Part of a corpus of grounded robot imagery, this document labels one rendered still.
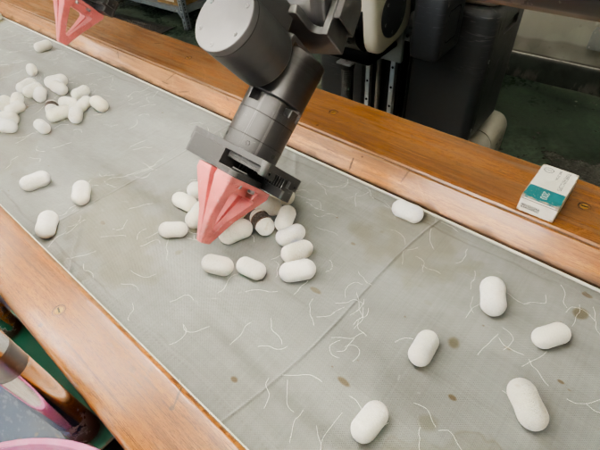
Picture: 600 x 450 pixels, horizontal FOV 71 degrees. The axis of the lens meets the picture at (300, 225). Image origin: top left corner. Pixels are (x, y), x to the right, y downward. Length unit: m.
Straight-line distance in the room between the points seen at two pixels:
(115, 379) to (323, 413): 0.16
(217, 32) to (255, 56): 0.03
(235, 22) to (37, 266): 0.30
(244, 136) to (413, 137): 0.24
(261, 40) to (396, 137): 0.25
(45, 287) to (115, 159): 0.23
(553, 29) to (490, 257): 2.02
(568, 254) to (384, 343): 0.20
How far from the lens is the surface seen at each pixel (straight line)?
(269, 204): 0.46
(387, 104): 1.36
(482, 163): 0.52
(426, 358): 0.36
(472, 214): 0.48
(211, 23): 0.37
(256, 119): 0.40
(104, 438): 0.42
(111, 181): 0.59
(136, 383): 0.37
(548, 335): 0.40
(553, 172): 0.50
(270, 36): 0.36
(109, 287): 0.46
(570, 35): 2.41
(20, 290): 0.47
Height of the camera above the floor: 1.07
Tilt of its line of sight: 46 degrees down
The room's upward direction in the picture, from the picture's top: 5 degrees counter-clockwise
